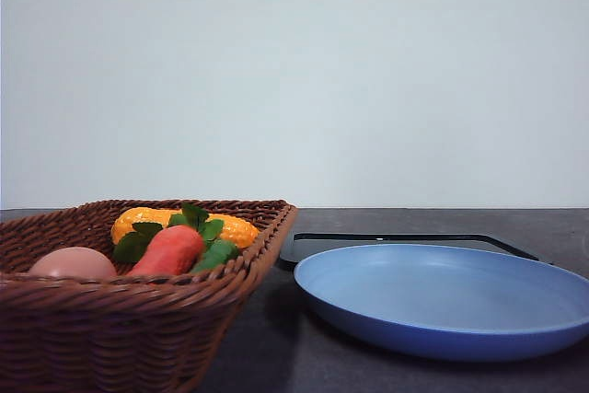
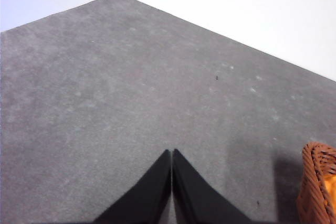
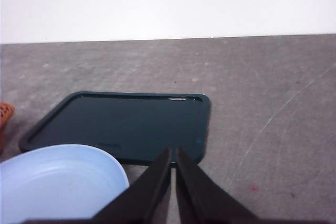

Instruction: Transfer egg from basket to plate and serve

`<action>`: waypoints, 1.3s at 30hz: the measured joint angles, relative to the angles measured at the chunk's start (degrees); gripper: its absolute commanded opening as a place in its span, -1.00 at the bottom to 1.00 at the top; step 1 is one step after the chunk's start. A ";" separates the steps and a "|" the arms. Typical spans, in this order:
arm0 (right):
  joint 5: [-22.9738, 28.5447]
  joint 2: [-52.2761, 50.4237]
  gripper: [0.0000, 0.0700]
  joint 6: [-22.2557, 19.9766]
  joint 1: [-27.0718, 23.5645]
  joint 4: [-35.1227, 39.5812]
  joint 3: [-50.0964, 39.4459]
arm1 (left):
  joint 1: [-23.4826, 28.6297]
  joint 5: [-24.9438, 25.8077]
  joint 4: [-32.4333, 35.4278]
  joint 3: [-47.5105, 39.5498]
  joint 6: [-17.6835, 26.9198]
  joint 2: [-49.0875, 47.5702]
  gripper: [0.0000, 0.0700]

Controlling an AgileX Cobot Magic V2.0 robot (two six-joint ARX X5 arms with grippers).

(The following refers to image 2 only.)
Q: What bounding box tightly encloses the brown wicker basket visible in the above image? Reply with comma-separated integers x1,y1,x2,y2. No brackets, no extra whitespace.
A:
297,142,336,224

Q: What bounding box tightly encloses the yellow corn toy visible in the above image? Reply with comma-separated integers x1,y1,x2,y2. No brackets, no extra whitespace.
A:
323,174,336,216

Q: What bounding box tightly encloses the dark grey table mat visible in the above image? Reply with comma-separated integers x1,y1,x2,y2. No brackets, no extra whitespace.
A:
0,0,336,224

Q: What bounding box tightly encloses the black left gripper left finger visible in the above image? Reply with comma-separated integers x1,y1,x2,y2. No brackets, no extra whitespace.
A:
94,149,172,224

